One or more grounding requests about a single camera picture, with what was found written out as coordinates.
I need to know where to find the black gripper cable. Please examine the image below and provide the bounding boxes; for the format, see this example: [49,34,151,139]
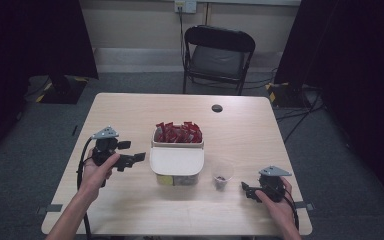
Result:
[75,136,95,240]
[281,191,301,232]

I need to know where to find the bunch of red packets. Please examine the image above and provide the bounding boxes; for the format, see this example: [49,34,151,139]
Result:
[154,121,203,144]

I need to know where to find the clear plastic cup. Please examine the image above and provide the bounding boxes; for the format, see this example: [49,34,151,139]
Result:
[211,161,235,192]

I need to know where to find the person's left hand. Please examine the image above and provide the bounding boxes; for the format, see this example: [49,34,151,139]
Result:
[79,153,121,201]

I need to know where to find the white plastic storage box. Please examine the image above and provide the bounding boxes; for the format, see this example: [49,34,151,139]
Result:
[149,128,205,187]

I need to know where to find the black curtain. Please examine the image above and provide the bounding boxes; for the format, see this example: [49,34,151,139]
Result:
[0,0,100,168]
[273,0,384,213]

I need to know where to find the black wall socket cable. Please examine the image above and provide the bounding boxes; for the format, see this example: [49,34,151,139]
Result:
[178,6,187,69]

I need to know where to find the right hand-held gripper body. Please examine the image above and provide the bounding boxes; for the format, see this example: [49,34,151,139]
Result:
[258,165,293,203]

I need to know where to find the white wall socket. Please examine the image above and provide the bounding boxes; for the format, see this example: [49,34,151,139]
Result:
[174,0,198,15]

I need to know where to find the grey table edge bracket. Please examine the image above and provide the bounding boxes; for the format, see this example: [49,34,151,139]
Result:
[36,203,64,215]
[294,201,315,211]

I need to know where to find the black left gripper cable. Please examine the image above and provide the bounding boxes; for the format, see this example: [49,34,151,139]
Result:
[75,136,95,240]

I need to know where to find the black folding chair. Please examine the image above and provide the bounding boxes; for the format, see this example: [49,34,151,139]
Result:
[182,24,257,96]

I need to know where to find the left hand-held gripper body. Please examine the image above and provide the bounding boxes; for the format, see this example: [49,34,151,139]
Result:
[91,125,120,167]

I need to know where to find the black striped stand base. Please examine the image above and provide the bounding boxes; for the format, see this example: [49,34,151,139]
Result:
[34,74,90,105]
[265,81,316,109]

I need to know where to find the person's right hand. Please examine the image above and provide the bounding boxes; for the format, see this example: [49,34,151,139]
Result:
[255,176,296,224]

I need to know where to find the black floor cables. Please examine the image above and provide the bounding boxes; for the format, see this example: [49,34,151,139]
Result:
[273,94,328,145]

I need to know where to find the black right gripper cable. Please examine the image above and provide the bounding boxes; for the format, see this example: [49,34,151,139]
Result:
[281,191,301,232]

